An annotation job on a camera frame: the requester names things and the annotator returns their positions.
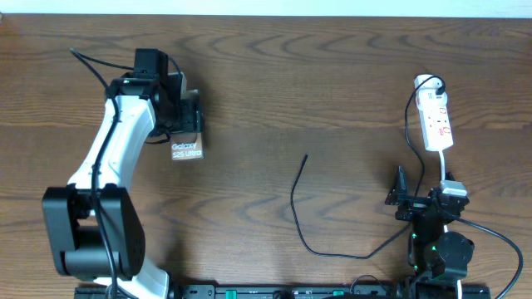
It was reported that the black right camera cable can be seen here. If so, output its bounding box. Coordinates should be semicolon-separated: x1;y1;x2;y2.
440;209;525;299

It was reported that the white power strip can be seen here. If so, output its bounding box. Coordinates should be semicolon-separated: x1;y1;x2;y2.
414;74;454;152

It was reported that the black left camera cable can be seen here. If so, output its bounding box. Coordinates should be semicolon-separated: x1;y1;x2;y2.
68;47;138;299

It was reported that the black camera cable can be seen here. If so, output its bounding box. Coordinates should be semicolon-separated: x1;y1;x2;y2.
68;47;138;299
440;209;525;299

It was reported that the black charger cable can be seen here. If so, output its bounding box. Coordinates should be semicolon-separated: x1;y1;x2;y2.
289;74;447;260

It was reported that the white power strip cord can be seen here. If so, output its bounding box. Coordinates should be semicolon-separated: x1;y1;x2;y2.
438;149;464;299

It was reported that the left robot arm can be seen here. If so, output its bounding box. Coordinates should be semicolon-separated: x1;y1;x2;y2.
42;48;204;298

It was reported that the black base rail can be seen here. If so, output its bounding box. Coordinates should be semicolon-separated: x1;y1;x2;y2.
73;284;491;299

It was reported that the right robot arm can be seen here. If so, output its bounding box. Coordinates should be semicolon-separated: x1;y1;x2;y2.
385;167;475;298

